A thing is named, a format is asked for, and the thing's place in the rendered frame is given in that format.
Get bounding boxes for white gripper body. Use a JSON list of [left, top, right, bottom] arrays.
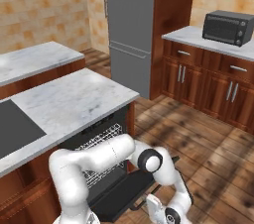
[[145, 193, 164, 224]]

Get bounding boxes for black dishwasher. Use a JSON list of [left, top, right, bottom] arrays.
[[57, 103, 131, 204]]

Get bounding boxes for wooden island cabinet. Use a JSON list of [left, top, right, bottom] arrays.
[[0, 100, 137, 224]]

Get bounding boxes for wooden cupboards with drawers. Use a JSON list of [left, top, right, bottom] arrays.
[[161, 39, 254, 135]]

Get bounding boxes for black hob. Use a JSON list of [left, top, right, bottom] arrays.
[[0, 98, 48, 161]]

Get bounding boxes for wooden counter cabinet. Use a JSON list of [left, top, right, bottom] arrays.
[[0, 56, 87, 101]]

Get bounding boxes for grey fridge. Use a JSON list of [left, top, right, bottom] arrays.
[[104, 0, 157, 100]]

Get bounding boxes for tall wooden side panel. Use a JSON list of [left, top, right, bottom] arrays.
[[149, 0, 194, 101]]

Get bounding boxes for black toaster oven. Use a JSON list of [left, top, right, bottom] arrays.
[[201, 10, 254, 48]]

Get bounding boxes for black dishwasher door handle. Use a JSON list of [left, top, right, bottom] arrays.
[[129, 183, 163, 212]]

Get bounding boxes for white wire dishwasher rack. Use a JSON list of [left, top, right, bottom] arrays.
[[81, 160, 129, 190], [73, 122, 124, 153]]

